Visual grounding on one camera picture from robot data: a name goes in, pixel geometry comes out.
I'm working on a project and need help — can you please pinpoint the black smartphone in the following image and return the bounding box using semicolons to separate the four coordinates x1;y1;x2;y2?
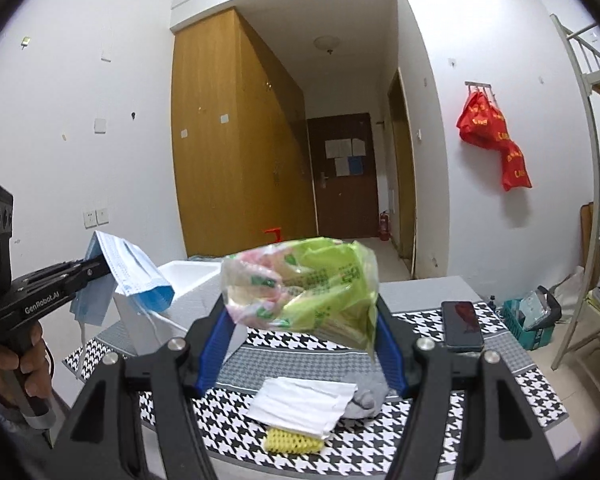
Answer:
440;301;485;352

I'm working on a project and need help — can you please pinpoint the blue face mask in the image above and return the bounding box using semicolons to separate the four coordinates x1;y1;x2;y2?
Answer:
70;230;190;378

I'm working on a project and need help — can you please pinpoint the teal plastic basket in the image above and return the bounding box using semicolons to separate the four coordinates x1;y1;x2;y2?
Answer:
502;286;563;351

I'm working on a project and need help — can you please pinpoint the green tissue packet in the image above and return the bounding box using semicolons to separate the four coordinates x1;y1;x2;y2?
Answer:
220;236;379;353

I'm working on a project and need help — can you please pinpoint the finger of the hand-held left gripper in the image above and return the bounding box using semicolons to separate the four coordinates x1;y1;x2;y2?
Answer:
35;255;114;292

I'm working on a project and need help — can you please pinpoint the red printed bag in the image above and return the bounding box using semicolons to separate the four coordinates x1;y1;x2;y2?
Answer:
456;91;509;150
497;137;532;192

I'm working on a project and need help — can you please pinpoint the houndstooth tablecloth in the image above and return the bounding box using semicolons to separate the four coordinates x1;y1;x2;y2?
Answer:
62;307;571;480

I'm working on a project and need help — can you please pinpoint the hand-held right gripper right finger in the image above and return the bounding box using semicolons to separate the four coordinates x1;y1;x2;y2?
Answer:
372;297;551;480

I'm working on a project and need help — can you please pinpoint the white foam box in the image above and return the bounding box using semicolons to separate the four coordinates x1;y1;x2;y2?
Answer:
112;260;246;358

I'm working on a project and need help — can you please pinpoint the person's left hand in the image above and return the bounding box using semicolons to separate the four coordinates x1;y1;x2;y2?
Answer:
0;321;53;408

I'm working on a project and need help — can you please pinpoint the yellow foam net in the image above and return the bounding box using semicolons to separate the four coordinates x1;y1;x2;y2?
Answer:
262;427;326;456

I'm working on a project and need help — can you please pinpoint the white metal bunk bed frame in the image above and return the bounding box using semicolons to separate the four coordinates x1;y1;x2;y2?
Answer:
550;12;600;371

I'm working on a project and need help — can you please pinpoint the wooden board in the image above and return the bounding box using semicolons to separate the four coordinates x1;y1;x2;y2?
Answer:
580;202;597;272

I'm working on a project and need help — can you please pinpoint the dark brown door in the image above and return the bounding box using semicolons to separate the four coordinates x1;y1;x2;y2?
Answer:
307;112;381;241

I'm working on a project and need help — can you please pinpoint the wooden wardrobe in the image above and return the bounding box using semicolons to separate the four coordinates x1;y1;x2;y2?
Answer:
171;7;317;259

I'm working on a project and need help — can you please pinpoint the grey sock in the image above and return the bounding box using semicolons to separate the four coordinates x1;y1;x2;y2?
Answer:
340;371;391;418

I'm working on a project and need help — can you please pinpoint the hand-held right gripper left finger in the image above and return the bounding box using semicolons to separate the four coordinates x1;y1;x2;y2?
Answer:
50;305;241;480

